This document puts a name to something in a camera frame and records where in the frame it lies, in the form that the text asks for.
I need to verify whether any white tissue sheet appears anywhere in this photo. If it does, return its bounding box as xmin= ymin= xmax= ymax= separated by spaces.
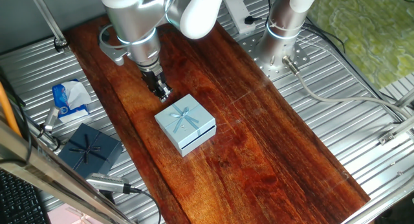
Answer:
xmin=61 ymin=80 xmax=93 ymax=110

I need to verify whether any aluminium profile bar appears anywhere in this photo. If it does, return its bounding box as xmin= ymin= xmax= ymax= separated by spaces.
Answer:
xmin=377 ymin=115 xmax=414 ymax=146
xmin=393 ymin=87 xmax=414 ymax=109

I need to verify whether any black camera cable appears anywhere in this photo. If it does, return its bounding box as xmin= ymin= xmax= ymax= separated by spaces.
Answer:
xmin=129 ymin=186 xmax=162 ymax=224

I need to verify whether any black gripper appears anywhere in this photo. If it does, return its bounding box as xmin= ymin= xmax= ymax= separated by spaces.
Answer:
xmin=140 ymin=67 xmax=173 ymax=104

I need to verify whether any black keyboard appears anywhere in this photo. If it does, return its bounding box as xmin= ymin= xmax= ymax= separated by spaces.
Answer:
xmin=0 ymin=168 xmax=49 ymax=224

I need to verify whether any white power strip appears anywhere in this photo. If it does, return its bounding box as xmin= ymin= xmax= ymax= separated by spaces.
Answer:
xmin=223 ymin=0 xmax=256 ymax=36

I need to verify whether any black base cable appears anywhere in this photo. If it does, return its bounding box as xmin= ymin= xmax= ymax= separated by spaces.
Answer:
xmin=300 ymin=16 xmax=405 ymax=123

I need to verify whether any pink gift box with ribbon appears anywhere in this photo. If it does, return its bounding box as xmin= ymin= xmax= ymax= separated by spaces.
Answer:
xmin=47 ymin=203 xmax=98 ymax=224

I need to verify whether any gripper camera on silver bracket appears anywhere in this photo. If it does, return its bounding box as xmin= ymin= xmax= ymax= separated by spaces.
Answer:
xmin=98 ymin=23 xmax=132 ymax=67

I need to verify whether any orange pole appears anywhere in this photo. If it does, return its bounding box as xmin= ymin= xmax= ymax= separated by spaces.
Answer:
xmin=0 ymin=81 xmax=22 ymax=137

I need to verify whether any light blue casing with bow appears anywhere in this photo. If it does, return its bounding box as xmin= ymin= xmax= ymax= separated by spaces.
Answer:
xmin=154 ymin=93 xmax=217 ymax=157

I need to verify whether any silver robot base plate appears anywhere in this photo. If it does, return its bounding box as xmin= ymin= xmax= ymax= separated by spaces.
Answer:
xmin=237 ymin=28 xmax=311 ymax=82

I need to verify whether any small silver camera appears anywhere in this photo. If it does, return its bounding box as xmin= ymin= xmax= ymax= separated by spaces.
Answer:
xmin=41 ymin=106 xmax=61 ymax=133

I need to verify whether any black power plug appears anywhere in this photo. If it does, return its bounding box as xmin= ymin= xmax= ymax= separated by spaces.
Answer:
xmin=244 ymin=16 xmax=269 ymax=26

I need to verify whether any long silver camera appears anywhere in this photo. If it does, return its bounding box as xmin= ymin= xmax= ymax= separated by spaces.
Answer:
xmin=85 ymin=172 xmax=132 ymax=195

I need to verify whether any thin metal pole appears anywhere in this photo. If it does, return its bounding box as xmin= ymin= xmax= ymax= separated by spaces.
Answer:
xmin=27 ymin=0 xmax=71 ymax=53

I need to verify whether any wide metal frame bar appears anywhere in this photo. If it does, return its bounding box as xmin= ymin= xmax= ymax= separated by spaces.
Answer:
xmin=0 ymin=118 xmax=136 ymax=224

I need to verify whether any navy gift box with ribbon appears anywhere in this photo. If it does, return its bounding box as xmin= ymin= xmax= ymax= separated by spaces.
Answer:
xmin=58 ymin=122 xmax=124 ymax=179

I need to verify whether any grey cable with metal connector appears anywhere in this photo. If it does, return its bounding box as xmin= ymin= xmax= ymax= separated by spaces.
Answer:
xmin=281 ymin=54 xmax=413 ymax=120

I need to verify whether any blue tissue box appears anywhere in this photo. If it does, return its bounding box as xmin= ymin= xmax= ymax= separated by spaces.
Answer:
xmin=51 ymin=78 xmax=93 ymax=124

